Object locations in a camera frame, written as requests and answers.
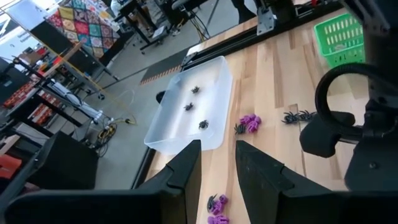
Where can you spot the black aluminium table frame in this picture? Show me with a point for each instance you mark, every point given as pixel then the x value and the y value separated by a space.
pixel 233 45

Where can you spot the black angular panel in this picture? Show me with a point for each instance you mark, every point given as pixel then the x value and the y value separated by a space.
pixel 62 161

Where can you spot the black table clamp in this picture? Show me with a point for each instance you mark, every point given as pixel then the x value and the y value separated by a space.
pixel 160 97

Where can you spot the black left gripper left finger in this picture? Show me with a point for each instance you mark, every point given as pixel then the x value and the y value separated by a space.
pixel 183 174

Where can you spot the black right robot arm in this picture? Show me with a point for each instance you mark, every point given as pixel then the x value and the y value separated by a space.
pixel 379 31

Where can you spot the purple plastic skeleton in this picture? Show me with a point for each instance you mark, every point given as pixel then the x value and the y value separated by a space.
pixel 220 205
pixel 250 121
pixel 217 220

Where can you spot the black desk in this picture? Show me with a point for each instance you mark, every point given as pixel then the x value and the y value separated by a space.
pixel 133 9

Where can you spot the clear plastic bin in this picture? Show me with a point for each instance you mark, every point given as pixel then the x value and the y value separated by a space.
pixel 211 81

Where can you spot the orange striped floor mat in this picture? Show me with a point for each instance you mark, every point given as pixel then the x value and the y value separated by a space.
pixel 161 67

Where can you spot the cream plastic skull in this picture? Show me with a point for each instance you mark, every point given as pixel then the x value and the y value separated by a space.
pixel 339 48

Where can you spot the green plastic basket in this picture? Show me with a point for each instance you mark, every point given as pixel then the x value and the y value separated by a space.
pixel 335 59

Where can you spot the colourful patchwork quilt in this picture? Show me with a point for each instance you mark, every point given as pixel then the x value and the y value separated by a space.
pixel 81 28

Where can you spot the black plastic spider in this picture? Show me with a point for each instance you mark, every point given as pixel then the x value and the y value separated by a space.
pixel 188 106
pixel 239 129
pixel 211 203
pixel 306 115
pixel 290 117
pixel 203 124
pixel 195 89

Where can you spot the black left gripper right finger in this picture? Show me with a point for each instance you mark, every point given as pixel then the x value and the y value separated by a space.
pixel 258 180

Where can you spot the shelf rack with red boxes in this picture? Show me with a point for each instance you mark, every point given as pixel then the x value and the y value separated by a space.
pixel 18 93

